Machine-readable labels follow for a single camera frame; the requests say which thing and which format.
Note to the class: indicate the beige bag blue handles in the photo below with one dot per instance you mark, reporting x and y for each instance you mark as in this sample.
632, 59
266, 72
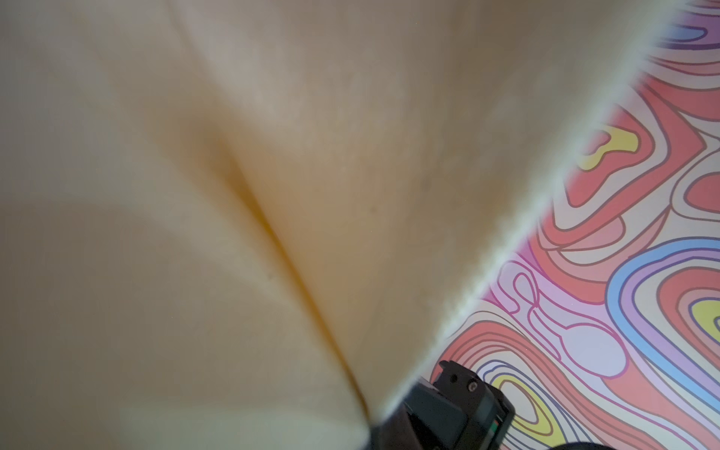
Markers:
250, 224

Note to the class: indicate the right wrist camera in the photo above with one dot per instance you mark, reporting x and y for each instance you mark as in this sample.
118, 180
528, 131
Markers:
456, 411

